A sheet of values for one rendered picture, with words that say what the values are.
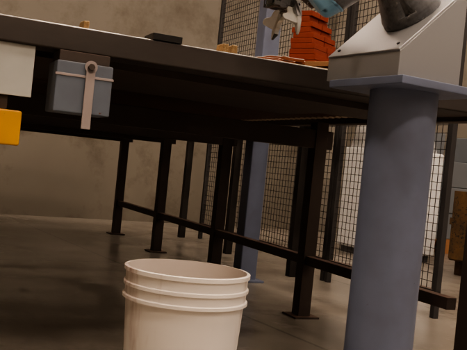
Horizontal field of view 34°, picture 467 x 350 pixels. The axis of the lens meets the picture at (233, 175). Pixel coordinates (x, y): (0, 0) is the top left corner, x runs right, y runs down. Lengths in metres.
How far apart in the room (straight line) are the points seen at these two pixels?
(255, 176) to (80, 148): 3.35
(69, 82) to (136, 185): 5.72
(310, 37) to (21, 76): 1.56
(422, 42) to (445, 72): 0.10
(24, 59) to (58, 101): 0.12
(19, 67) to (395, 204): 0.94
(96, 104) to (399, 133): 0.73
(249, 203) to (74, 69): 2.48
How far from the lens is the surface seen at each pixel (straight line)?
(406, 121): 1.88
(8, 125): 1.81
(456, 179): 7.68
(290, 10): 2.31
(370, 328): 1.91
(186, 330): 1.72
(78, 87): 1.84
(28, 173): 7.16
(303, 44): 3.14
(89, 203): 7.36
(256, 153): 4.19
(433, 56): 1.90
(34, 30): 1.85
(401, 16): 1.93
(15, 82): 1.84
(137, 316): 1.76
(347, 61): 1.97
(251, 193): 4.19
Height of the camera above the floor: 0.62
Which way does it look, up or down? 1 degrees down
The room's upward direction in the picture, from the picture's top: 6 degrees clockwise
